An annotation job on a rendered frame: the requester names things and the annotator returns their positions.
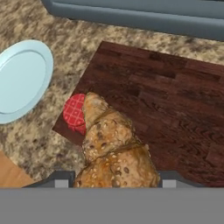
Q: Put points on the dark wooden cutting board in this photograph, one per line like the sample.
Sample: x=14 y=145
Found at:
x=163 y=110

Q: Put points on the jam jar with red lid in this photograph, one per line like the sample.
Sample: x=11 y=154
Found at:
x=73 y=112

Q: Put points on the pale blue plate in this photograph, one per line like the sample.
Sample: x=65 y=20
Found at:
x=22 y=80

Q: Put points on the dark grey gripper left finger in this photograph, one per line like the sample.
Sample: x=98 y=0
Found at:
x=59 y=179

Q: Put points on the light wooden board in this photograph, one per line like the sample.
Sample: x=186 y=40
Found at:
x=11 y=173

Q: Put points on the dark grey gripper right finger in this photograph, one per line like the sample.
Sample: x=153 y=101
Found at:
x=172 y=179

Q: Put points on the brown seeded croissant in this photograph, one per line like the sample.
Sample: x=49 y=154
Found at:
x=115 y=145

